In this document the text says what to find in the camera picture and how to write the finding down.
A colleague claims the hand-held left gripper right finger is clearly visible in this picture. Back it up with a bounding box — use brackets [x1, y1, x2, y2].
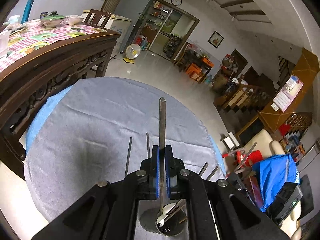
[164, 145, 291, 240]

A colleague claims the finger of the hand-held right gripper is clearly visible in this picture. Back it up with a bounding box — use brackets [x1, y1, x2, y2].
[228, 172, 251, 193]

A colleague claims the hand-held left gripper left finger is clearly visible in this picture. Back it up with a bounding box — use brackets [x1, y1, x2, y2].
[31, 145, 161, 240]

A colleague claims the bundle of dark chopsticks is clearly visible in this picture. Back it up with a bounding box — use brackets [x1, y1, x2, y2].
[124, 132, 258, 224]

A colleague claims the dark perforated metal utensil holder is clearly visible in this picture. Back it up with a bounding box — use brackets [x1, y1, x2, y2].
[139, 200, 188, 237]

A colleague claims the single dark metal chopstick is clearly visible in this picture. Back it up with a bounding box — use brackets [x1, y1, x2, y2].
[159, 97, 167, 222]

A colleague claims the blue jacket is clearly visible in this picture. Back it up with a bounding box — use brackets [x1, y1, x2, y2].
[252, 153, 299, 213]

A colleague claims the red plastic stool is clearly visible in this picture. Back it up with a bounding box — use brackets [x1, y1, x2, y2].
[233, 149, 263, 173]

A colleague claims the small white stool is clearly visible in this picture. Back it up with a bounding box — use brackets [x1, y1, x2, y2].
[220, 132, 241, 149]

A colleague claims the cream armchair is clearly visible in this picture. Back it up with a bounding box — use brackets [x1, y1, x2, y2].
[235, 128, 303, 240]

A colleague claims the grey tablecloth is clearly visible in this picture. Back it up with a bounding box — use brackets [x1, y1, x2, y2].
[24, 77, 223, 240]

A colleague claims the orange cardboard box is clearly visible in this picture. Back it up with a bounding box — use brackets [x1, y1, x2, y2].
[186, 63, 203, 77]

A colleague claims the wooden side table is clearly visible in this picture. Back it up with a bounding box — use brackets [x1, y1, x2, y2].
[175, 42, 214, 83]

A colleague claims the blue table cover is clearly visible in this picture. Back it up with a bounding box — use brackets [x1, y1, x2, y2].
[25, 85, 228, 178]

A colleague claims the yellow wooden cabinet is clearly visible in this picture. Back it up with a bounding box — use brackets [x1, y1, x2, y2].
[258, 47, 320, 133]

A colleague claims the carved dark wooden table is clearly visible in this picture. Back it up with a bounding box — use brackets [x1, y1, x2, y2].
[0, 29, 122, 181]

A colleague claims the shelf with jars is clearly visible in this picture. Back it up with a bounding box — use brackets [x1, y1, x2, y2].
[138, 0, 173, 52]

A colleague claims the white chest freezer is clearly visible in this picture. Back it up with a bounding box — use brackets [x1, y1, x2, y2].
[82, 9, 132, 37]

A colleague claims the grey refrigerator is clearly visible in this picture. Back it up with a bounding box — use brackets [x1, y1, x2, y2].
[113, 0, 157, 54]

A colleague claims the dark wooden chair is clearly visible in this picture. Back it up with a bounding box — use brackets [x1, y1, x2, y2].
[82, 9, 112, 28]

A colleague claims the pale ceramic bowl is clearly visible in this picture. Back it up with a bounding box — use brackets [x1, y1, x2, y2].
[65, 15, 84, 26]

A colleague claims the pink checked tablecloth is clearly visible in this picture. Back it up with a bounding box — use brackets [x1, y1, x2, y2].
[0, 23, 108, 72]

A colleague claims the green lidded pot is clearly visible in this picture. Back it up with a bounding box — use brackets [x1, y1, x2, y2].
[40, 10, 66, 28]

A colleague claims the blue thermos bottle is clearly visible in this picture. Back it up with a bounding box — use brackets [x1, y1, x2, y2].
[21, 0, 36, 24]

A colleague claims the white crumpled plastic bag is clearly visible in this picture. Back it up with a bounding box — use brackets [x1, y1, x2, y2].
[2, 14, 21, 28]

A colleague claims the wall calendar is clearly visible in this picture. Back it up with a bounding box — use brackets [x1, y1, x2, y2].
[272, 75, 304, 112]

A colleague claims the framed wall picture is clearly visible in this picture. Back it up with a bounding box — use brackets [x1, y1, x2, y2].
[208, 30, 224, 49]

